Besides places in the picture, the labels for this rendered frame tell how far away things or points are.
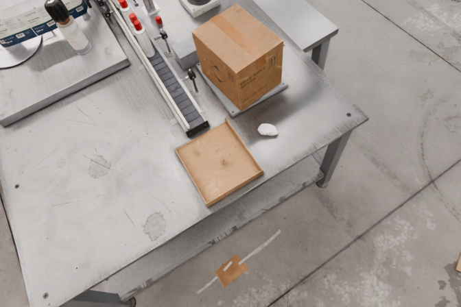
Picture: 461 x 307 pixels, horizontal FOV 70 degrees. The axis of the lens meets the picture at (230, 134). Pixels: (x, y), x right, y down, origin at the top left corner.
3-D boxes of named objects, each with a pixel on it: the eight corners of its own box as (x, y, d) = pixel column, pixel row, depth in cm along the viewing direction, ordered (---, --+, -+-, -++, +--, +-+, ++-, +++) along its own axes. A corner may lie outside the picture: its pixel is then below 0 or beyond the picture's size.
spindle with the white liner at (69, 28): (73, 46, 174) (38, -1, 148) (88, 39, 175) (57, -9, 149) (77, 57, 170) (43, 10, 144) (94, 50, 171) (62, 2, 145)
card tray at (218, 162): (175, 149, 144) (172, 145, 140) (226, 120, 148) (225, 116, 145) (207, 207, 130) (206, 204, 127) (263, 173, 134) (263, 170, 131)
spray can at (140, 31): (143, 53, 167) (128, 21, 149) (153, 48, 167) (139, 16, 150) (147, 59, 164) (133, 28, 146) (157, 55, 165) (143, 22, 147)
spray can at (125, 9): (130, 31, 175) (114, -1, 157) (139, 27, 176) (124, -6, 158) (134, 37, 173) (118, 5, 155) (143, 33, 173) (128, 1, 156)
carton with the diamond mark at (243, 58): (202, 72, 160) (191, 31, 137) (240, 47, 166) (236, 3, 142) (241, 112, 147) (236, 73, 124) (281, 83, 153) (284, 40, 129)
